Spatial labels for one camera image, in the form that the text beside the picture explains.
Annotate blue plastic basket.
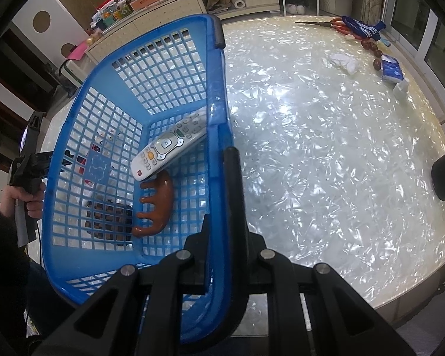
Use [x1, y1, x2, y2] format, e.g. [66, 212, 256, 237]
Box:
[42, 15, 234, 342]

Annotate white TV remote control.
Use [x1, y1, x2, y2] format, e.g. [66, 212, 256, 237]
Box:
[130, 106, 206, 182]

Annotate person's left hand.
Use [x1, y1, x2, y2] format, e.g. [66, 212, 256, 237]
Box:
[0, 182, 45, 220]

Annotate brown checkered coaster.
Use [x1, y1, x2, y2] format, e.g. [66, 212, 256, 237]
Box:
[83, 200, 133, 246]

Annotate brown wooden massager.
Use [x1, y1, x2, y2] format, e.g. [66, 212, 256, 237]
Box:
[132, 170, 174, 238]

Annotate blue tissue pack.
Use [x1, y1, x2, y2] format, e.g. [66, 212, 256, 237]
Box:
[381, 54, 404, 85]

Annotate cream TV cabinet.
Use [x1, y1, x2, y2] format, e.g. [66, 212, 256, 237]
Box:
[86, 0, 280, 64]

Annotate crumpled white tissue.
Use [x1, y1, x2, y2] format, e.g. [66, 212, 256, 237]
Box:
[329, 53, 359, 76]

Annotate paper towel roll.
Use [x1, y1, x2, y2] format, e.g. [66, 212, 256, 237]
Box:
[231, 0, 246, 9]

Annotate blue striped cloth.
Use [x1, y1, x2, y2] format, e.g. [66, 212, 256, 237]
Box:
[341, 16, 386, 41]

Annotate red handled scissors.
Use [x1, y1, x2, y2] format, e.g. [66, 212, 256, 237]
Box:
[296, 18, 357, 37]

